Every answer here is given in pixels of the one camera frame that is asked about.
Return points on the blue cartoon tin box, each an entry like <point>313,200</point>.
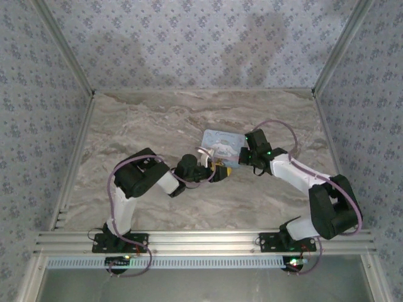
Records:
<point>223,141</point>

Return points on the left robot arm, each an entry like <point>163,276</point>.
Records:
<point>122,207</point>

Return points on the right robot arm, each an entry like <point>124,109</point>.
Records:
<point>296,173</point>

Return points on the aluminium mounting rail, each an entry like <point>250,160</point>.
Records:
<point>204,242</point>

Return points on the aluminium table edge rail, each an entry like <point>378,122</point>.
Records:
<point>204,91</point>

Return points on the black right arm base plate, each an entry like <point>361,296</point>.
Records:
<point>267,243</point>

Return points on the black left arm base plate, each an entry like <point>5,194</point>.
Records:
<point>138,242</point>

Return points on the aluminium side rail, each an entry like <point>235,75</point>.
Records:
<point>75,157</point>

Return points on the aluminium frame post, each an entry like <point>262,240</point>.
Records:
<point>63,47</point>
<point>343,44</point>

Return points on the aluminium frame leg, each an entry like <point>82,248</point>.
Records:
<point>31,277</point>
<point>373,277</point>

